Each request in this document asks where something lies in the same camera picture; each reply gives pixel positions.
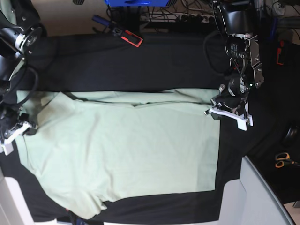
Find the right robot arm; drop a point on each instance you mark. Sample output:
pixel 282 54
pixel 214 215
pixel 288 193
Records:
pixel 20 30

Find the blue-red bar clamp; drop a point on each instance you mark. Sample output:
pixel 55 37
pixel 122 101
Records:
pixel 280 45
pixel 119 32
pixel 73 219

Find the black tape roll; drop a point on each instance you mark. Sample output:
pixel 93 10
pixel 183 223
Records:
pixel 290 136

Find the orange-handled scissors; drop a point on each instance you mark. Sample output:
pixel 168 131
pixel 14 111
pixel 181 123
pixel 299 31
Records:
pixel 283 159

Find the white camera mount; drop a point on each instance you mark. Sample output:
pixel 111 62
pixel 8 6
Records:
pixel 241 114
pixel 6 146

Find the black table cloth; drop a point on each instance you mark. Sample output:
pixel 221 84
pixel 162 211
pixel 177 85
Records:
pixel 162 62

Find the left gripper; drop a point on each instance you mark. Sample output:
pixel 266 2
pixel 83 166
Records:
pixel 233 98

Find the bottom blue-red bar clamp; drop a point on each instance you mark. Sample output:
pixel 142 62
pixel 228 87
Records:
pixel 73 219

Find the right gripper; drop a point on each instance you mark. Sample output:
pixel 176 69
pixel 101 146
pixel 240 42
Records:
pixel 12 120

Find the top blue-red bar clamp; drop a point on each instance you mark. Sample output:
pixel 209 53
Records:
pixel 119 32

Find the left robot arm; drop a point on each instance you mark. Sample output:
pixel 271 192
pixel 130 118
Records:
pixel 236 25

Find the light green T-shirt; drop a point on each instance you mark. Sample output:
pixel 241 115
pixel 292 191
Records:
pixel 93 147

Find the white bin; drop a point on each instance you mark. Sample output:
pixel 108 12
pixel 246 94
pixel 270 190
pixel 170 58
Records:
pixel 249 200
pixel 13 207

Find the right blue-red bar clamp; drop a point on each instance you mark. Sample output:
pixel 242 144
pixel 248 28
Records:
pixel 280 45

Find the white bin left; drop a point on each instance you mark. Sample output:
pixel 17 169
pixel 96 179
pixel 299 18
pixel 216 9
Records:
pixel 13 207

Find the white bin right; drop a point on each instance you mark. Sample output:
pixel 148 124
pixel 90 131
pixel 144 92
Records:
pixel 249 200

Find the blue box on stand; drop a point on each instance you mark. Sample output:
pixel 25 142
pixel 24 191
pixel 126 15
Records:
pixel 144 3

